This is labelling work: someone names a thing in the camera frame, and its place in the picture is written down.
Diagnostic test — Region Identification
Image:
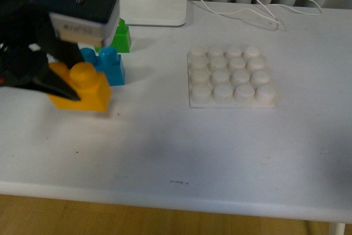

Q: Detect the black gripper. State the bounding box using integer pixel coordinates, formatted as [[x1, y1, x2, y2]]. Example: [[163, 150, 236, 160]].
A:
[[0, 0, 91, 102]]

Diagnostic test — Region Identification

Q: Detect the yellow two-stud block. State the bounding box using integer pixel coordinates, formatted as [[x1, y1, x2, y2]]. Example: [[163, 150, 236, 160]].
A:
[[48, 62, 112, 112]]

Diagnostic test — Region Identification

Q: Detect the blue three-stud block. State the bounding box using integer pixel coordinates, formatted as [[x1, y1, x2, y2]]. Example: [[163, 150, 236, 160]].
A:
[[80, 47, 125, 86]]

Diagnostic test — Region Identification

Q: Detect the green two-stud block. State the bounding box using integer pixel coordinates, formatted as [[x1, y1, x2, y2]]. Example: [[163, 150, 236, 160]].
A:
[[110, 18, 131, 53]]

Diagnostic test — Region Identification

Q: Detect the white desk lamp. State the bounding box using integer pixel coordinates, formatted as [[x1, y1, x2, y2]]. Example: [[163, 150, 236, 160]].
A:
[[120, 0, 187, 27]]

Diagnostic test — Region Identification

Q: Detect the white grey camera box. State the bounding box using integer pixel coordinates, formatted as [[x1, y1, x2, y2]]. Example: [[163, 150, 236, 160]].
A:
[[31, 0, 119, 47]]

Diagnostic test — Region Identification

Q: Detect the white studded base plate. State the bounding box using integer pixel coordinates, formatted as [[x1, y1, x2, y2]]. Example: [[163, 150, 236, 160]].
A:
[[187, 46, 277, 109]]

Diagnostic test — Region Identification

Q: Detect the white lamp cable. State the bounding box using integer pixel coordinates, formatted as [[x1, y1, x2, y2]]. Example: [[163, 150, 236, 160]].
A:
[[150, 0, 323, 31]]

